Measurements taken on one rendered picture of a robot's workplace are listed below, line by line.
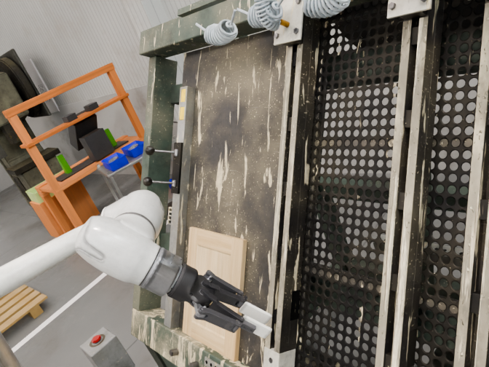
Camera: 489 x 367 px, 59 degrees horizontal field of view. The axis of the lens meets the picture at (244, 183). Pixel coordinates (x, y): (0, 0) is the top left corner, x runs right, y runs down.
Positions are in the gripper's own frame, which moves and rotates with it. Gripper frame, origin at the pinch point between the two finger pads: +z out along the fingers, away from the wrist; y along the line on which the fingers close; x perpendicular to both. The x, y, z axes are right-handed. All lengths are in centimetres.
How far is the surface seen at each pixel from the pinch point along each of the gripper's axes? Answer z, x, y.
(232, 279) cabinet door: 6, 27, 45
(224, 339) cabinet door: 14, 45, 37
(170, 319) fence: 0, 65, 55
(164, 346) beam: 3, 75, 51
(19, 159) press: -218, 378, 533
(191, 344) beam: 8, 59, 42
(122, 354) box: -8, 91, 53
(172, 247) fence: -13, 44, 69
